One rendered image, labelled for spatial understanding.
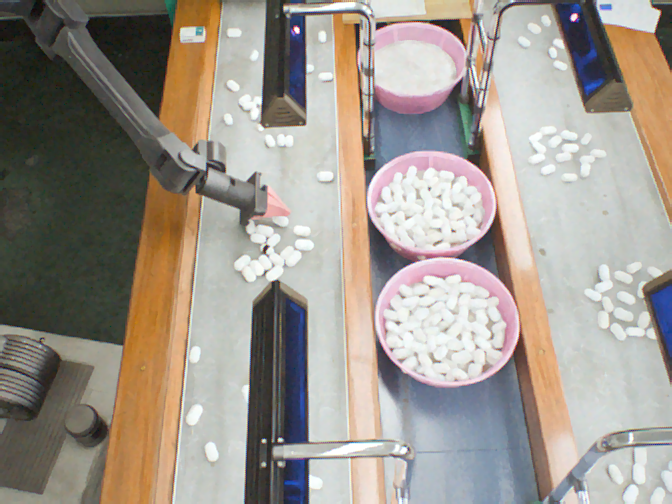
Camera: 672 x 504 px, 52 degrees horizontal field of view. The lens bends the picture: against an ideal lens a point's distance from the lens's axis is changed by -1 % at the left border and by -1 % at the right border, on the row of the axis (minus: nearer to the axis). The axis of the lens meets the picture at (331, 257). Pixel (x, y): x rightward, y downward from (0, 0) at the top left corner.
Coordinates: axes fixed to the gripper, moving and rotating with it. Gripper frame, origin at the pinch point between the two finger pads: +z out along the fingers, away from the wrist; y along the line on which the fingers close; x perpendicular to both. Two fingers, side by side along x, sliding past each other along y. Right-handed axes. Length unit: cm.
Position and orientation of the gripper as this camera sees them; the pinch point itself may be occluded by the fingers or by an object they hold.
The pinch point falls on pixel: (286, 212)
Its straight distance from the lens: 144.7
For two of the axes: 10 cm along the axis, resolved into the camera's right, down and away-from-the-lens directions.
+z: 8.1, 2.9, 5.1
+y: -0.4, -8.4, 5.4
